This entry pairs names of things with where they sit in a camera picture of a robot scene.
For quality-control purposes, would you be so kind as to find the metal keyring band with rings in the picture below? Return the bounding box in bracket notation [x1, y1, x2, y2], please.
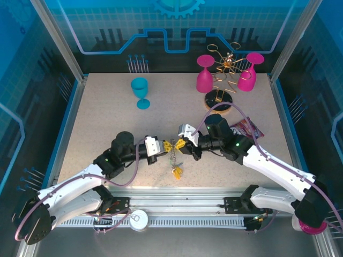
[168, 144, 181, 169]

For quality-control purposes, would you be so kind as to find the purple snack packet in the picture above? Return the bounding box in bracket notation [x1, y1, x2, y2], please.
[229, 116, 265, 140]

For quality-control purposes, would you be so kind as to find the pink plastic wine glass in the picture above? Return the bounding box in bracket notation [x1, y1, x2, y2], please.
[237, 52, 265, 92]
[196, 54, 214, 94]

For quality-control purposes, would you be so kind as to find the teal plastic wine glass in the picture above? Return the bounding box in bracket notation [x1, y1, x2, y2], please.
[130, 77, 151, 110]

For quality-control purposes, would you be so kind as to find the white tin can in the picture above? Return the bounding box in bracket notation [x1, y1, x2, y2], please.
[129, 208, 149, 231]

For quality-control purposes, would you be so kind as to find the pink plastic cup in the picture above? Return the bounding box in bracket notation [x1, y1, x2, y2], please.
[291, 216, 328, 236]

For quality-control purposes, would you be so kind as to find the gold wire glass rack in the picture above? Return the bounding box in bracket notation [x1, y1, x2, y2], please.
[205, 42, 249, 115]

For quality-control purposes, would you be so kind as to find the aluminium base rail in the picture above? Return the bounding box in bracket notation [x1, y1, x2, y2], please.
[80, 186, 295, 218]

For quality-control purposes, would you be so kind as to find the white slotted cable duct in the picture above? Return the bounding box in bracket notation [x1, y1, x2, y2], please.
[57, 215, 246, 229]

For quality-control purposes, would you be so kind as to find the aluminium frame post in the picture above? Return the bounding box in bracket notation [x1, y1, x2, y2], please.
[28, 0, 88, 82]
[269, 0, 324, 82]

